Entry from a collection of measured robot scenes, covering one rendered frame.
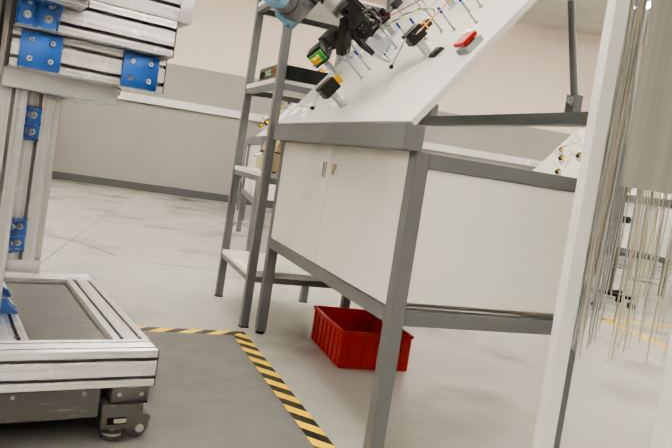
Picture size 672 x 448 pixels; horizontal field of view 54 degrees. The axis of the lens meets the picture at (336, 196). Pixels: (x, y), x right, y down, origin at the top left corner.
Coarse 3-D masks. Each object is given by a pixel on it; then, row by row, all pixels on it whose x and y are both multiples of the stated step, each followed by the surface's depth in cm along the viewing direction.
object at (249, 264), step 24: (360, 0) 288; (312, 24) 335; (336, 24) 337; (288, 48) 275; (264, 96) 330; (288, 96) 334; (240, 120) 329; (240, 144) 328; (240, 168) 316; (264, 168) 277; (264, 192) 278; (264, 216) 279; (240, 264) 293; (288, 264) 313; (216, 288) 331; (240, 312) 283
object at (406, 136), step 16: (288, 128) 254; (304, 128) 235; (320, 128) 220; (336, 128) 206; (352, 128) 194; (368, 128) 183; (384, 128) 173; (400, 128) 165; (416, 128) 163; (336, 144) 210; (352, 144) 192; (368, 144) 182; (384, 144) 172; (400, 144) 164; (416, 144) 164
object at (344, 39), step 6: (342, 18) 193; (342, 24) 194; (348, 24) 194; (342, 30) 194; (342, 36) 195; (348, 36) 197; (342, 42) 196; (348, 42) 198; (336, 48) 198; (342, 48) 197; (348, 48) 198; (342, 54) 198
